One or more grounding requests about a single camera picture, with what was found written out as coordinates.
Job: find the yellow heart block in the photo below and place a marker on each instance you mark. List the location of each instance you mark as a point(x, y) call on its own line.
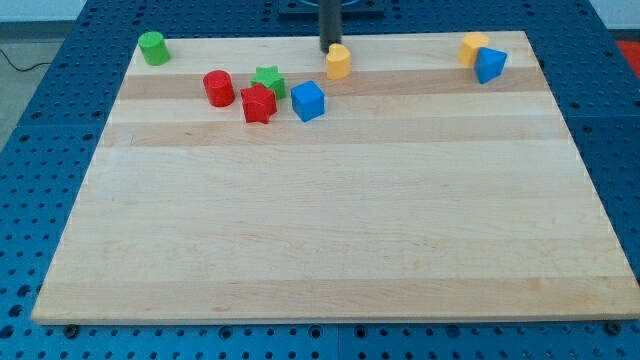
point(338, 62)

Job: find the red star block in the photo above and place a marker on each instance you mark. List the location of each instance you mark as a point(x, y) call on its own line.
point(259, 103)

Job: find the green star block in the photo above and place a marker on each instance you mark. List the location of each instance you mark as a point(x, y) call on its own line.
point(272, 79)

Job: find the blue cube block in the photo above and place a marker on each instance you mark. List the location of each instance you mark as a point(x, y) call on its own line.
point(308, 101)

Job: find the wooden board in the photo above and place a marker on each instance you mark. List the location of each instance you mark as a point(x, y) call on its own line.
point(420, 195)

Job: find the red cylinder block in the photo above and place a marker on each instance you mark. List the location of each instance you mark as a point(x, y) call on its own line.
point(219, 88)

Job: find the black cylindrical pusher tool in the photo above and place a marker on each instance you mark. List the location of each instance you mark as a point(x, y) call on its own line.
point(330, 23)

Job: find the yellow cylinder block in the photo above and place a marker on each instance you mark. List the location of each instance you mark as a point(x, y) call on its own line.
point(470, 45)

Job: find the blue triangular prism block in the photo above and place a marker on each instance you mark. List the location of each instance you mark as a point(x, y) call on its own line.
point(489, 64)

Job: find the green cylinder block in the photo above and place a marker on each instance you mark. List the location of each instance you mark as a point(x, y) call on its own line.
point(153, 48)

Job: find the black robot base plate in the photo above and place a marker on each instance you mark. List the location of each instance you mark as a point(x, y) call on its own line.
point(291, 8)

